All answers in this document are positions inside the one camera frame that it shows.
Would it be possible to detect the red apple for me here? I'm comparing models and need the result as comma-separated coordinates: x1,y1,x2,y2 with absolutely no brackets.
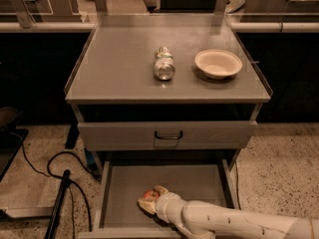
143,190,160,199

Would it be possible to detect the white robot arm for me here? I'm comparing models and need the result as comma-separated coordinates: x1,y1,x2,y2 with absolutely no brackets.
138,185,319,239

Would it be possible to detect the grey open middle drawer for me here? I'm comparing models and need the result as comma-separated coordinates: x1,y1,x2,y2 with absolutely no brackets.
79,160,239,239

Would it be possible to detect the grey top drawer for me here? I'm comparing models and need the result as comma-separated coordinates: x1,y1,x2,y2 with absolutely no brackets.
78,120,257,151

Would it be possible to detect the grey drawer cabinet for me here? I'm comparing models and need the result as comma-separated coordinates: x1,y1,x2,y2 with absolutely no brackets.
66,14,271,160

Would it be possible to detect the black bar on floor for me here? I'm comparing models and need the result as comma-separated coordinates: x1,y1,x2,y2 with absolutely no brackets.
45,169,70,239

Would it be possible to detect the silver soda can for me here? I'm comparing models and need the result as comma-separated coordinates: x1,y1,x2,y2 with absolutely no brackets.
154,47,175,81

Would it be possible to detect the white paper bowl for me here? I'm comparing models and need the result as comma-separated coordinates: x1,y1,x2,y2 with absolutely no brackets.
194,49,242,80

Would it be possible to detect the dark equipment base left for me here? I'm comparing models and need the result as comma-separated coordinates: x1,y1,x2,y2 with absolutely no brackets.
0,107,28,181

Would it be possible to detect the black drawer handle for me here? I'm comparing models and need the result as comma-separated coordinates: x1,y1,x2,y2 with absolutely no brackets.
155,130,183,140

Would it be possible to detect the black floor cable right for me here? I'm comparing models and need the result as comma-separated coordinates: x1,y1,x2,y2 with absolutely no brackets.
234,162,242,211

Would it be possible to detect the black floor cable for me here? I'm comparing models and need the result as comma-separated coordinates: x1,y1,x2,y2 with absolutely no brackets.
9,131,103,232
234,162,242,211

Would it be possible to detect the black floor cable left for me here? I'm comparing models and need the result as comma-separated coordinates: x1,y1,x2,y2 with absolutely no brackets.
9,131,103,232

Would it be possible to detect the white horizontal rail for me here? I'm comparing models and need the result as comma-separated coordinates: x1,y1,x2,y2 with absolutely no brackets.
0,22,319,33

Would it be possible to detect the grey metal post left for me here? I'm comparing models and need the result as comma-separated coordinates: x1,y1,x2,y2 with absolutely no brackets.
10,0,34,29

